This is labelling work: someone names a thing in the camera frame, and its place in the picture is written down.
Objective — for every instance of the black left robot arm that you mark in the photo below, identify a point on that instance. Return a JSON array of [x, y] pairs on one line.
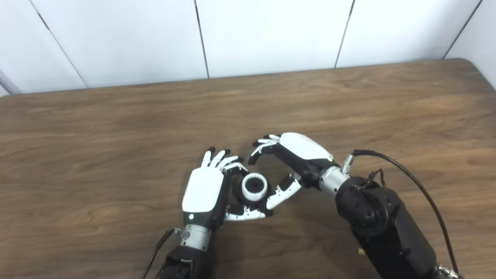
[[192, 252]]

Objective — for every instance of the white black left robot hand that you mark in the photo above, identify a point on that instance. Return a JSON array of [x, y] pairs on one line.
[[203, 190]]

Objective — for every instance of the round black plastic part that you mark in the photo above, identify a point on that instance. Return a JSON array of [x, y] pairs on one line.
[[254, 185]]

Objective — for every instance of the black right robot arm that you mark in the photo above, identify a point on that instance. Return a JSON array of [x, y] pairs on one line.
[[387, 228]]

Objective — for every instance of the grey wall corner post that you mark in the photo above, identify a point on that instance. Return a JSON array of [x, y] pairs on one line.
[[7, 83]]

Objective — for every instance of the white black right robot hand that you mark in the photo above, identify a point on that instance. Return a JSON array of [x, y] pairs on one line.
[[304, 149]]

